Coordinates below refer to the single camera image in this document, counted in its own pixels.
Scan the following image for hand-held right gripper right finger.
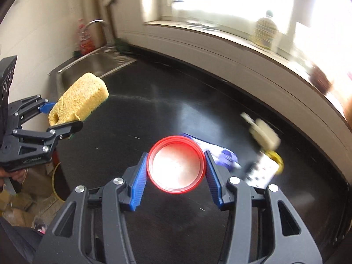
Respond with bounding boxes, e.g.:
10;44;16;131
204;151;323;264

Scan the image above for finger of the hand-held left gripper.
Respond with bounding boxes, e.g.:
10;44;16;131
0;120;84;172
8;95;58;129

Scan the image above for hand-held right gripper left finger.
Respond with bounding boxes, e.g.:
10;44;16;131
33;152;150;264

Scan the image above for yellow sponge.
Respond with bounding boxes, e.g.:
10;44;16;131
48;72;110;139

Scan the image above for red plastic lid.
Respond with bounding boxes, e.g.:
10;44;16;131
147;135;206;193

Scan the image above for yellow rimmed trash bin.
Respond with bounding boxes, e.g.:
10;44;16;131
52;162;72;202

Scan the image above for person's left hand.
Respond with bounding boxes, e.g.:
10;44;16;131
0;168;26;185

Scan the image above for blue and white packet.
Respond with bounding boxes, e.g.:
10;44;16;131
181;133;240;169

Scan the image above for white spotted carton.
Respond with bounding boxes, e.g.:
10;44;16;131
246;154;278;189

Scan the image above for cardboard box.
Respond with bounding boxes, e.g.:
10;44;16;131
26;165;55;198

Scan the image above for stainless steel sink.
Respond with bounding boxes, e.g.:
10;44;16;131
48;50;137;99

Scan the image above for yellow round object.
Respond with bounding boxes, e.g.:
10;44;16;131
264;150;284;175

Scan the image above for red dish soap bottle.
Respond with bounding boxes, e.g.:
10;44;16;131
75;19;95;55

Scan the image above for dark green cloth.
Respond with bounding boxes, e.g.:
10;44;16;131
115;37;131;53

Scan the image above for chrome faucet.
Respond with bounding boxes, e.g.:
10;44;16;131
84;19;109;47

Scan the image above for person's dark trouser legs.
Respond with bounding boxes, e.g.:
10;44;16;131
0;220;44;264

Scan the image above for pale labelled bottle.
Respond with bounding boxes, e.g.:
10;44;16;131
251;10;279;50

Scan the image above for wall pipe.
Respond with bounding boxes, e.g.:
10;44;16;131
103;0;116;44

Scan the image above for white window frame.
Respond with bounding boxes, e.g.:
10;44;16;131
140;0;352;61

